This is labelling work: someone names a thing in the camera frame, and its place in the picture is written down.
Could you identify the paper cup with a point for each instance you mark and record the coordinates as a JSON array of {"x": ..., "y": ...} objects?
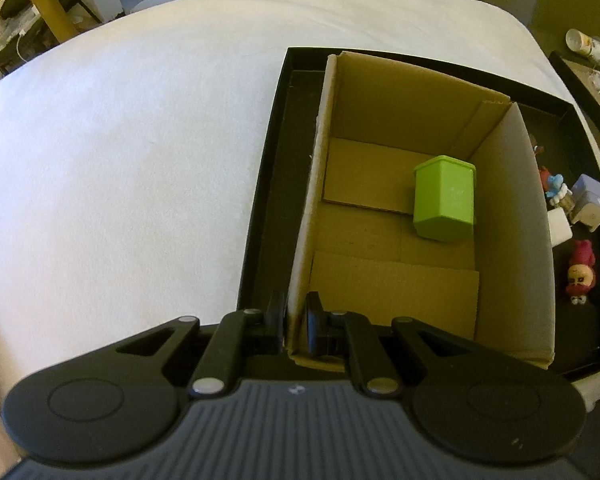
[{"x": 580, "y": 42}]

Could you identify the cardboard box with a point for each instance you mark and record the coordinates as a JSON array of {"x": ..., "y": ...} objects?
[{"x": 385, "y": 110}]

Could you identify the dark cluttered shelf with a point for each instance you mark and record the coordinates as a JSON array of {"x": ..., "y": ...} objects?
[{"x": 10, "y": 40}]

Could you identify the pale cube power adapter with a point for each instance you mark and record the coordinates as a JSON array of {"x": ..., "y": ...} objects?
[{"x": 590, "y": 205}]

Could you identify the black shallow tray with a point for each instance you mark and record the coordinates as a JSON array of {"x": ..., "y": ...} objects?
[{"x": 275, "y": 185}]

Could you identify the dark nightstand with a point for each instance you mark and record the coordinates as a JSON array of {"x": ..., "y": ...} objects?
[{"x": 575, "y": 75}]

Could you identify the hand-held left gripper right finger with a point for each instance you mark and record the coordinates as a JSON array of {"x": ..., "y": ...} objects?
[{"x": 311, "y": 330}]

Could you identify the white charger block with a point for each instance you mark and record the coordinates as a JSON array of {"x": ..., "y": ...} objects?
[{"x": 559, "y": 227}]

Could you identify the green lidded container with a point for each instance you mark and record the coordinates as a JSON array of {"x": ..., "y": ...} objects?
[{"x": 442, "y": 200}]

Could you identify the blue and red toy figure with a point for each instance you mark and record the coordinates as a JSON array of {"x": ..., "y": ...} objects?
[{"x": 555, "y": 185}]

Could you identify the pink toy figure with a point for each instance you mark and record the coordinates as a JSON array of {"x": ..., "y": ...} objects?
[{"x": 581, "y": 270}]

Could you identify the small brown toy figure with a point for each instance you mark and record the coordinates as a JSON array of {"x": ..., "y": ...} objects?
[{"x": 536, "y": 147}]

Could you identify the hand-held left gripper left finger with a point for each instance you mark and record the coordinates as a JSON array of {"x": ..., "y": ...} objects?
[{"x": 275, "y": 316}]

